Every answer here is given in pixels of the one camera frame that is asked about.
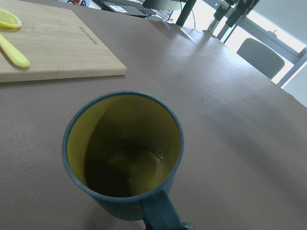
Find dark blue yellow-lined mug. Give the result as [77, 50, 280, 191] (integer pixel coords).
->
[62, 91, 193, 230]

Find black keyboard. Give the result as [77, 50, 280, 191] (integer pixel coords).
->
[99, 0, 157, 18]

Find bamboo cutting board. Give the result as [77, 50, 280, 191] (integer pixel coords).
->
[0, 0, 127, 82]

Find grey office chair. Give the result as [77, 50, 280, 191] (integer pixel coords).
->
[236, 38, 285, 80]

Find yellow toy knife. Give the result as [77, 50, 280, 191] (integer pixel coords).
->
[0, 35, 30, 69]

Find lemon slice on knife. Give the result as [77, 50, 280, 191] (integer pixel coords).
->
[0, 9, 23, 29]

